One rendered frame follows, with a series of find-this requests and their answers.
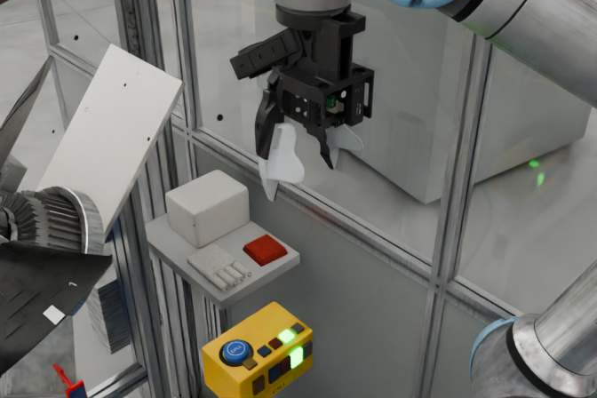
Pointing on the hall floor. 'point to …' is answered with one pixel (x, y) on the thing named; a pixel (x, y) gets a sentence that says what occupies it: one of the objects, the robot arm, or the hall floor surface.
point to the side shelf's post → (220, 320)
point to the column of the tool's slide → (161, 179)
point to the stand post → (139, 295)
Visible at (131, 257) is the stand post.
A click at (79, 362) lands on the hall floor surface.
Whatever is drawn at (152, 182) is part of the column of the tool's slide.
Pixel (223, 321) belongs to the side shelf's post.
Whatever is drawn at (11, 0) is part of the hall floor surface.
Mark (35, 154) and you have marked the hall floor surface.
